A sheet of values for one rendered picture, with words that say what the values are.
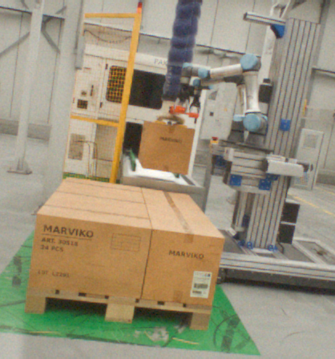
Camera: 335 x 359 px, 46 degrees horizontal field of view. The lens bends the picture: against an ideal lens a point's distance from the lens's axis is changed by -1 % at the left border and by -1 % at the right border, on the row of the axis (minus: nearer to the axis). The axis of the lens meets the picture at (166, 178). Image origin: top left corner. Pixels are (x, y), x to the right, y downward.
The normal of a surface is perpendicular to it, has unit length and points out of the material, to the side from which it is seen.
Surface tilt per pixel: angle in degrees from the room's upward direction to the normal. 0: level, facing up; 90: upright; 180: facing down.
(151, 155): 90
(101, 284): 90
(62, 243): 90
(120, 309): 90
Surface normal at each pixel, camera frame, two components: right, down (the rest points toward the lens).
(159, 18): 0.11, 0.15
